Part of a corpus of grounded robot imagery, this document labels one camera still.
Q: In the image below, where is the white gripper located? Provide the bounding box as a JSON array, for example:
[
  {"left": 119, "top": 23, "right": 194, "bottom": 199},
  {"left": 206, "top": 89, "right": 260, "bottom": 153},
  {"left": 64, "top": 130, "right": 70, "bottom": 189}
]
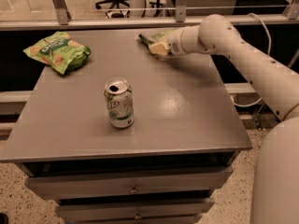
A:
[{"left": 149, "top": 25, "right": 203, "bottom": 56}]

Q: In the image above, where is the green jalapeno chip bag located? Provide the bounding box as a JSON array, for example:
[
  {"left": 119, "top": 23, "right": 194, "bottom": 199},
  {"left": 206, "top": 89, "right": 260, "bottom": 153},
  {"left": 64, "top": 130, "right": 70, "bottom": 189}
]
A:
[{"left": 138, "top": 29, "right": 175, "bottom": 47}]

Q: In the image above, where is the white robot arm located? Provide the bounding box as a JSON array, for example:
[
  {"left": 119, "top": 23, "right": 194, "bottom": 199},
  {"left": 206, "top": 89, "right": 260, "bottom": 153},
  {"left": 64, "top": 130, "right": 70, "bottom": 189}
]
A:
[{"left": 149, "top": 14, "right": 299, "bottom": 224}]

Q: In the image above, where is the green rice chip bag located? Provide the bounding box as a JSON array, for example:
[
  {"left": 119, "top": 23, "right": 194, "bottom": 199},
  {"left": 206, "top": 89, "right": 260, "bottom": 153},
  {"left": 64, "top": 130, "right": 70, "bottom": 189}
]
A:
[{"left": 23, "top": 32, "right": 92, "bottom": 75}]

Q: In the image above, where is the green white soda can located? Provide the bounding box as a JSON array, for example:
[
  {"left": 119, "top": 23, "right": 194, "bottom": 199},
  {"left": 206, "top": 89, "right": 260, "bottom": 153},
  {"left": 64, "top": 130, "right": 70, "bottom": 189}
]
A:
[{"left": 104, "top": 77, "right": 135, "bottom": 129}]

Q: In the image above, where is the grey drawer cabinet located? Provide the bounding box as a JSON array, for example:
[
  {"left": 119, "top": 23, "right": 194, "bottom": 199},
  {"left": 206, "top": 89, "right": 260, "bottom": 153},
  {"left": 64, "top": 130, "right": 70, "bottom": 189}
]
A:
[{"left": 0, "top": 30, "right": 251, "bottom": 224}]

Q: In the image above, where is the metal railing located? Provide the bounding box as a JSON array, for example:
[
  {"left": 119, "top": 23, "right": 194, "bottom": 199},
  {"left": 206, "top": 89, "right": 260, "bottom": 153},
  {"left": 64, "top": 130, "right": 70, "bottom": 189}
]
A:
[{"left": 0, "top": 0, "right": 299, "bottom": 31}]

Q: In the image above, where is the upper grey drawer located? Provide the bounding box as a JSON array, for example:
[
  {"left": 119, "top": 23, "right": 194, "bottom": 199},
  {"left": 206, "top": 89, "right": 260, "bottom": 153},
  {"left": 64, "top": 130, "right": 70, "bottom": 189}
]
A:
[{"left": 26, "top": 166, "right": 233, "bottom": 200}]

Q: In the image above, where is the grey drawer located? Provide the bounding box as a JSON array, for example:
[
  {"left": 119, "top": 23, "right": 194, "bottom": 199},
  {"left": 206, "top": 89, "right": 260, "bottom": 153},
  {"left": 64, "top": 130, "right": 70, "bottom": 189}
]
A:
[
  {"left": 26, "top": 166, "right": 233, "bottom": 200},
  {"left": 57, "top": 198, "right": 214, "bottom": 222}
]

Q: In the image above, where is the lower grey drawer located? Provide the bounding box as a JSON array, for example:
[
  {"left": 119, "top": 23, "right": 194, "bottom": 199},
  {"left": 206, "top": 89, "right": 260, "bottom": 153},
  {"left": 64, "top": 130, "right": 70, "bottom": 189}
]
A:
[{"left": 57, "top": 198, "right": 214, "bottom": 222}]

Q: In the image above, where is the white cable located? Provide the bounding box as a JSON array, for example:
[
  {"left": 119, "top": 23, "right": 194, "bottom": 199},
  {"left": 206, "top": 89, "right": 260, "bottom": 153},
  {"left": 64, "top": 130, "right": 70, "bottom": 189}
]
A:
[{"left": 232, "top": 12, "right": 273, "bottom": 108}]

